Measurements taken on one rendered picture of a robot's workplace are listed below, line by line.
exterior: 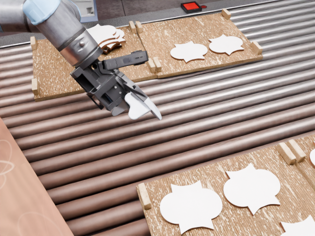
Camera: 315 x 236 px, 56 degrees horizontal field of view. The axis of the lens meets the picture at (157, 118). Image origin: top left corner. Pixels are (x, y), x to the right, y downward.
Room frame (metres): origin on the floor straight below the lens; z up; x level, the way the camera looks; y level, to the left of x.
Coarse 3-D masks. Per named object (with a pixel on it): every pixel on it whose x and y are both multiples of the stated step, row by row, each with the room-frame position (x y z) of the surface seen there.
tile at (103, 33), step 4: (92, 28) 1.02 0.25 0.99; (96, 28) 1.02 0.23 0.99; (100, 28) 1.02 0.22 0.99; (104, 28) 1.02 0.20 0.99; (108, 28) 1.02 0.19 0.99; (112, 28) 1.02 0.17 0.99; (92, 32) 0.99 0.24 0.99; (96, 32) 0.99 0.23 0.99; (100, 32) 0.99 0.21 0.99; (104, 32) 0.99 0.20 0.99; (108, 32) 0.99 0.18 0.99; (112, 32) 0.99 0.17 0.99; (92, 36) 0.96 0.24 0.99; (96, 36) 0.96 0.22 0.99; (100, 36) 0.96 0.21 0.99; (104, 36) 0.96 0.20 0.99; (108, 36) 0.96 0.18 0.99; (112, 36) 0.96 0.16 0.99; (96, 40) 0.94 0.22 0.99; (100, 40) 0.94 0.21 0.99; (104, 40) 0.94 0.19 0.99; (108, 40) 0.95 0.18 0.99
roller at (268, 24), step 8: (296, 16) 1.25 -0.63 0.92; (304, 16) 1.25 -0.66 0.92; (312, 16) 1.26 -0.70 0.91; (256, 24) 1.18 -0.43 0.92; (264, 24) 1.18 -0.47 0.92; (272, 24) 1.19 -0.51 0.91; (280, 24) 1.20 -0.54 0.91; (0, 72) 0.85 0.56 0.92; (8, 72) 0.85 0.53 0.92; (16, 72) 0.85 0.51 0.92; (24, 72) 0.86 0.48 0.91; (32, 72) 0.86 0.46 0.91
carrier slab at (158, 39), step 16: (208, 16) 1.22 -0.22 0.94; (144, 32) 1.09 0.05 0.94; (160, 32) 1.09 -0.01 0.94; (176, 32) 1.09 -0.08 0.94; (192, 32) 1.09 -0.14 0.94; (208, 32) 1.09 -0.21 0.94; (224, 32) 1.09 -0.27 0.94; (240, 32) 1.09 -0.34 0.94; (144, 48) 0.99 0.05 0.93; (160, 48) 0.97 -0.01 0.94; (208, 48) 0.97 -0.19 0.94; (176, 64) 0.87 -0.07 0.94; (192, 64) 0.87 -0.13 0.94; (208, 64) 0.87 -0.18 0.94; (224, 64) 0.88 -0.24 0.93
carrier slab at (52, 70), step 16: (128, 32) 1.09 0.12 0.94; (48, 48) 0.97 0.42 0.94; (128, 48) 0.97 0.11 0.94; (48, 64) 0.87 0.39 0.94; (64, 64) 0.87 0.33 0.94; (144, 64) 0.87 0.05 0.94; (48, 80) 0.78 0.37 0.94; (64, 80) 0.78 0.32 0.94; (144, 80) 0.80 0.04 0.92; (48, 96) 0.70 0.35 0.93
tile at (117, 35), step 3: (117, 30) 1.02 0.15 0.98; (117, 33) 1.00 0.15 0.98; (114, 36) 0.98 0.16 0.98; (117, 36) 0.98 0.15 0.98; (105, 42) 0.94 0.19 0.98; (108, 42) 0.94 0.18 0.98; (111, 42) 0.94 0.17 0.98; (114, 42) 0.95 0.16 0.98; (117, 42) 0.95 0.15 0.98; (99, 45) 0.92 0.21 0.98; (102, 45) 0.92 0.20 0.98; (105, 45) 0.93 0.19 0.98; (102, 48) 0.91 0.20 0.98
